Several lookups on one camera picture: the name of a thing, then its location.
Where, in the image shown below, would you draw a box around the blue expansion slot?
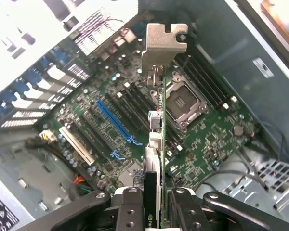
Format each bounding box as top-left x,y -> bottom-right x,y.
95,99 -> 132,142

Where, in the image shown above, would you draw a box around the grey power supply unit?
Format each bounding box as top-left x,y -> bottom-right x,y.
0,144 -> 104,231

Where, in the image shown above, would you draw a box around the silver perforated disk bay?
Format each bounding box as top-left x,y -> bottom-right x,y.
220,154 -> 289,217

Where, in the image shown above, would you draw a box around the metal CPU socket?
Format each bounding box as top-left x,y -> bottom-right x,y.
164,71 -> 210,133

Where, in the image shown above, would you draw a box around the black expansion slot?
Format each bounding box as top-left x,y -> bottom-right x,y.
83,110 -> 111,157

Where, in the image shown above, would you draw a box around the white expansion slot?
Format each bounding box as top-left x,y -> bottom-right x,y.
58,126 -> 95,167

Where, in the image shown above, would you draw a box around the yellow black power wires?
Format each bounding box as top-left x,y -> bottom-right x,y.
25,129 -> 61,154

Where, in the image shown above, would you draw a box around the black open PC case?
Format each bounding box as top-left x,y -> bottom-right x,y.
0,0 -> 289,231

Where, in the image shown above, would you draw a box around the green motherboard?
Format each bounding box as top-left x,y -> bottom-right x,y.
36,36 -> 264,193

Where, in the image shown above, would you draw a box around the round coin battery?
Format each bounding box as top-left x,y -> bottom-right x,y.
232,124 -> 246,137

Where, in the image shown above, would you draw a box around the white case sticker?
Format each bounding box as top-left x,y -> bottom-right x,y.
252,57 -> 275,78

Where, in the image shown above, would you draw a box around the grey chipset heatsink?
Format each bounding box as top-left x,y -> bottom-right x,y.
118,163 -> 145,186

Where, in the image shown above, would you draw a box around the black RAM slot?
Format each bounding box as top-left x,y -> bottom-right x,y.
183,59 -> 229,109
124,81 -> 157,126
116,91 -> 150,132
190,55 -> 238,103

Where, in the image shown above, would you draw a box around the orange green wires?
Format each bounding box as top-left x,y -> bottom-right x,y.
72,175 -> 93,194

